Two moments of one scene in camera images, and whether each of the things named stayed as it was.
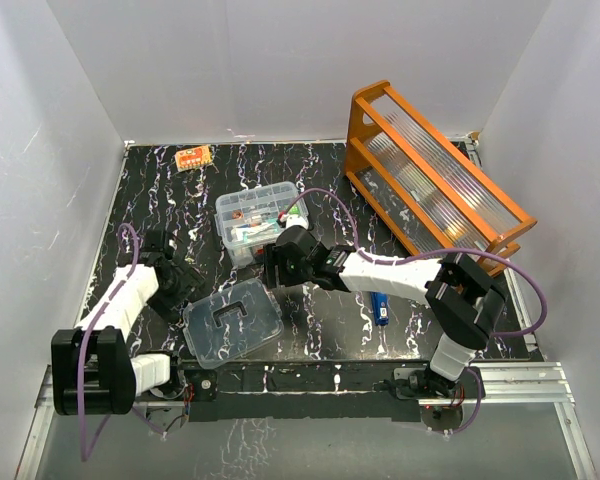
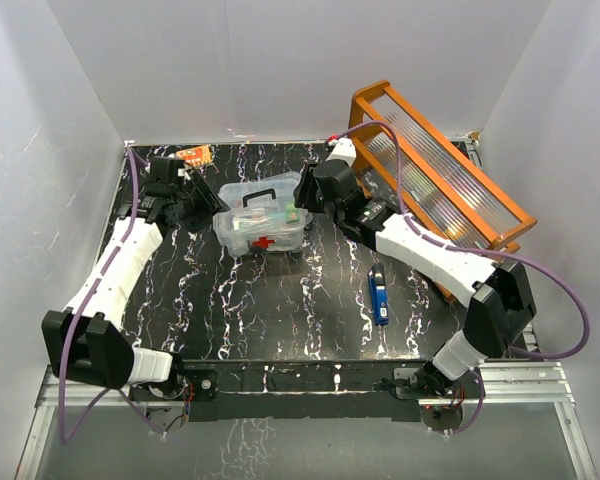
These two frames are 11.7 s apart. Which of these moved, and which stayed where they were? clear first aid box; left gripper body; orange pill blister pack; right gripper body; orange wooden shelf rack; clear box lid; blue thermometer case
Moved: clear box lid; left gripper body; right gripper body
Stayed: orange wooden shelf rack; blue thermometer case; orange pill blister pack; clear first aid box
